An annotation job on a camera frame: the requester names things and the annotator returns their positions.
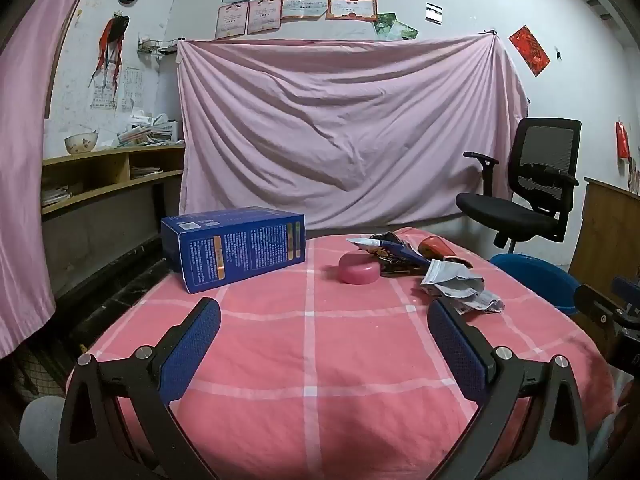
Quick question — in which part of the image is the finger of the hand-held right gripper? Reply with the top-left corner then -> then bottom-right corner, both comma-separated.
612,275 -> 640,308
573,283 -> 615,327

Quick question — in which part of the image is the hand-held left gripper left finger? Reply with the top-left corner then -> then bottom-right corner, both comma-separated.
56,296 -> 222,480

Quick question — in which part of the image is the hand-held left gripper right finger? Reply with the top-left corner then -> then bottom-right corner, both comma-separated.
426,297 -> 591,480

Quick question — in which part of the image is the blue plastic basin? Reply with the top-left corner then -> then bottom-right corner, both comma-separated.
489,253 -> 581,316

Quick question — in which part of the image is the white paper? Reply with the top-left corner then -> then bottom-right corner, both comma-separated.
420,260 -> 506,316

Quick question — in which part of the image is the red orange wrapper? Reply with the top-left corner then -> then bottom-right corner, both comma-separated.
417,235 -> 473,268

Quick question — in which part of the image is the dark blue snack wrapper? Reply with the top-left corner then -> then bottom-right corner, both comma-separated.
367,231 -> 432,278

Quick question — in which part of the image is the pink round soap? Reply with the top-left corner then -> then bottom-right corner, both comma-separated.
339,252 -> 381,285

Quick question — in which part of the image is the wooden cabinet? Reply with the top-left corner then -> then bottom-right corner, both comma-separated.
570,176 -> 640,291

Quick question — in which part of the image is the blue cardboard box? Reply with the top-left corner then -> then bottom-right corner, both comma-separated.
160,207 -> 306,295

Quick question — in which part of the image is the pink checked cloth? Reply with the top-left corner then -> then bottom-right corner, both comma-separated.
67,226 -> 616,480

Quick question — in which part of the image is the black office chair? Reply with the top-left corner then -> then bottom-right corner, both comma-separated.
455,117 -> 582,255

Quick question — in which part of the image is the red hanging ornament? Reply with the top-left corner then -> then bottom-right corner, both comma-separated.
615,119 -> 631,163

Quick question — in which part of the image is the grey round stool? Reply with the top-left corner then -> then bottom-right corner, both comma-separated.
19,395 -> 66,466

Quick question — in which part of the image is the wooden shelf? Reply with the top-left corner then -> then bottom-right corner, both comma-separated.
41,141 -> 187,217

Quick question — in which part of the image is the stack of papers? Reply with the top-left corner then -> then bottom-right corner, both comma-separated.
41,187 -> 73,208

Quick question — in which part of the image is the pile of newspapers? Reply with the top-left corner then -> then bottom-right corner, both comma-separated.
116,111 -> 186,148

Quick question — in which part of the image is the ceramic bowl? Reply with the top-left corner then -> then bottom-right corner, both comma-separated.
64,131 -> 99,155

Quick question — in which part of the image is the pink hanging sheet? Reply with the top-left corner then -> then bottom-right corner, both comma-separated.
176,31 -> 530,233

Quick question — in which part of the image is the pink curtain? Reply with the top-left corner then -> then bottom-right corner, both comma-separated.
0,0 -> 101,358

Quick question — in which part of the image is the green photo print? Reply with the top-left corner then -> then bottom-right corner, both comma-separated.
387,20 -> 420,41
372,12 -> 398,36

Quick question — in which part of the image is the red paper wall decoration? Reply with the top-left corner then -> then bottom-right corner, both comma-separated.
508,25 -> 551,77

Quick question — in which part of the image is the paper wall calendar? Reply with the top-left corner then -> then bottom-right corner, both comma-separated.
90,67 -> 146,113

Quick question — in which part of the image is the wire wall rack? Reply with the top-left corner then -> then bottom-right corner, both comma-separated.
137,35 -> 178,58

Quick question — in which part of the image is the red tassel wall ornament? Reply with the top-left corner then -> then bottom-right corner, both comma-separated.
89,14 -> 131,88

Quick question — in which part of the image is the group of wall certificates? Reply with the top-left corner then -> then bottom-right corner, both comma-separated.
215,0 -> 408,41

